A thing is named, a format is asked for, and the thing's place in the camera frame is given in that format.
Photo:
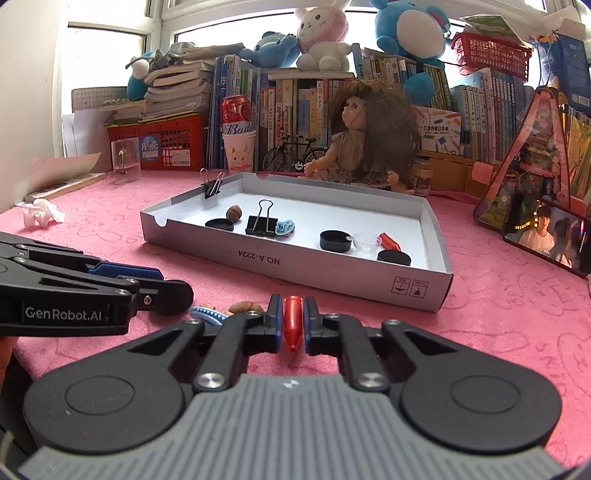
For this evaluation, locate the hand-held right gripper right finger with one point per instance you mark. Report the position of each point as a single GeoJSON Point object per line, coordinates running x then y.
{"type": "Point", "coordinates": [310, 325]}

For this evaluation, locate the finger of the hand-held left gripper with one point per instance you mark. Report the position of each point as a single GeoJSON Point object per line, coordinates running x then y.
{"type": "Point", "coordinates": [111, 270]}
{"type": "Point", "coordinates": [166, 297]}

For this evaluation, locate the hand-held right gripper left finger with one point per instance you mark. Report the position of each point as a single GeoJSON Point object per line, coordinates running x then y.
{"type": "Point", "coordinates": [275, 323]}

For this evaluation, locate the orange-red plastic bullet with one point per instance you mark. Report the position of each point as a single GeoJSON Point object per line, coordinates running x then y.
{"type": "Point", "coordinates": [293, 323]}
{"type": "Point", "coordinates": [390, 241]}

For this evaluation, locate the white cardboard box tray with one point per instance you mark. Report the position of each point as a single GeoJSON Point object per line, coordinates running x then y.
{"type": "Point", "coordinates": [369, 277]}

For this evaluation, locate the black lid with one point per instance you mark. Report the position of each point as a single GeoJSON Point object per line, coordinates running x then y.
{"type": "Point", "coordinates": [219, 225]}

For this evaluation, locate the large black binder clip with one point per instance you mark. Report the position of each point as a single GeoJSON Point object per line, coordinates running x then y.
{"type": "Point", "coordinates": [261, 224]}

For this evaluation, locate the small clear plastic dish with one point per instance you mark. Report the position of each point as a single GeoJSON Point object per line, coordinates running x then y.
{"type": "Point", "coordinates": [367, 242]}

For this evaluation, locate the black bottle cap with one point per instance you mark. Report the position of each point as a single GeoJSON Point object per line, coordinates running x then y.
{"type": "Point", "coordinates": [393, 257]}
{"type": "Point", "coordinates": [334, 241]}

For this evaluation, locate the brown walnut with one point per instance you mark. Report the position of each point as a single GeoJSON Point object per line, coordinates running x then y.
{"type": "Point", "coordinates": [247, 307]}
{"type": "Point", "coordinates": [234, 213]}

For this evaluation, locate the blue toothed hair clip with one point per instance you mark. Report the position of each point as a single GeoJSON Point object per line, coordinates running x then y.
{"type": "Point", "coordinates": [207, 316]}

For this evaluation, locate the crumpled white tissue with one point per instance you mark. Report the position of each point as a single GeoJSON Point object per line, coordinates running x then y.
{"type": "Point", "coordinates": [41, 213]}

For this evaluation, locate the flat lying book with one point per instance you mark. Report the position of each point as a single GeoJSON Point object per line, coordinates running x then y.
{"type": "Point", "coordinates": [69, 184]}

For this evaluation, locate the small blue plastic charm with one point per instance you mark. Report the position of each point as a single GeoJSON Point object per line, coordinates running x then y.
{"type": "Point", "coordinates": [285, 228]}

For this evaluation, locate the clear glass mug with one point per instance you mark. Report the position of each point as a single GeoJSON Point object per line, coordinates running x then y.
{"type": "Point", "coordinates": [125, 161]}

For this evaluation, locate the small black binder clip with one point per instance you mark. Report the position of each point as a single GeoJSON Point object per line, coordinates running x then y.
{"type": "Point", "coordinates": [213, 187]}

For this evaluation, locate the large red plastic basket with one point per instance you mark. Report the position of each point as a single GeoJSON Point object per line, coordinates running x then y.
{"type": "Point", "coordinates": [184, 143]}

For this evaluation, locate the white cartoon paper cup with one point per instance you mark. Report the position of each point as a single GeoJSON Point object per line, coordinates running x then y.
{"type": "Point", "coordinates": [238, 152]}

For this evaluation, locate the black toy bicycle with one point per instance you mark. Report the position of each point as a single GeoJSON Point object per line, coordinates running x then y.
{"type": "Point", "coordinates": [293, 154]}

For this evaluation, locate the green grid cutting mat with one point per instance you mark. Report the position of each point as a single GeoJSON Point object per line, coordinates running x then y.
{"type": "Point", "coordinates": [94, 97]}

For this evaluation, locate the small brown jar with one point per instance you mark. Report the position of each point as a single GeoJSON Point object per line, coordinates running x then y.
{"type": "Point", "coordinates": [422, 177]}

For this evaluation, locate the stack of worn books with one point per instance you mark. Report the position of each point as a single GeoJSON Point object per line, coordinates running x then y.
{"type": "Point", "coordinates": [180, 87]}

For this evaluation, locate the blue and white plush toy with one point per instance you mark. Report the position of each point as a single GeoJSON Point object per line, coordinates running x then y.
{"type": "Point", "coordinates": [138, 76]}

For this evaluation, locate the red drink can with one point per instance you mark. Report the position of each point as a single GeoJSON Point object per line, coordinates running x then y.
{"type": "Point", "coordinates": [235, 110]}

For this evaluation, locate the brown haired doll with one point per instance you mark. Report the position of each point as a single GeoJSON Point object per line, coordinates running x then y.
{"type": "Point", "coordinates": [369, 134]}

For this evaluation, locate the row of upright books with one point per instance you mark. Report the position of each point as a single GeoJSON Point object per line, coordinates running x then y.
{"type": "Point", "coordinates": [295, 110]}

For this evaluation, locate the orange cardboard boxes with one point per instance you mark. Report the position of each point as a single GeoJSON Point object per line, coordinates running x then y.
{"type": "Point", "coordinates": [466, 173]}

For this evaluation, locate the colourful printed card box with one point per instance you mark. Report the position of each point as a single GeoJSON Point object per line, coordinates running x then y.
{"type": "Point", "coordinates": [438, 129]}

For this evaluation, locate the black smartphone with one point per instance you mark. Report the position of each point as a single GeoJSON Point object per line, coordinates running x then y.
{"type": "Point", "coordinates": [549, 235]}

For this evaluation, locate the small blue plush toy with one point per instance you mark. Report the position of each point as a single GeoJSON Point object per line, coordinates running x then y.
{"type": "Point", "coordinates": [272, 48]}

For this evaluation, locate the pink printed stand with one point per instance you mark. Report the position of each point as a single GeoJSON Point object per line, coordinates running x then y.
{"type": "Point", "coordinates": [540, 157]}

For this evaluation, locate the pink and white plush rabbit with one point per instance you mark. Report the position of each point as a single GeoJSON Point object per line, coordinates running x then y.
{"type": "Point", "coordinates": [323, 37]}

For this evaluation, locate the large blue plush toy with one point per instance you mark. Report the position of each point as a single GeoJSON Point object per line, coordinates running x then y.
{"type": "Point", "coordinates": [406, 32]}

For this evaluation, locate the small red plastic basket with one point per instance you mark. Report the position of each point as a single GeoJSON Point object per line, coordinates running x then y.
{"type": "Point", "coordinates": [491, 55]}

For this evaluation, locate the blue carton box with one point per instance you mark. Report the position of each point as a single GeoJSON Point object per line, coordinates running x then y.
{"type": "Point", "coordinates": [570, 64]}

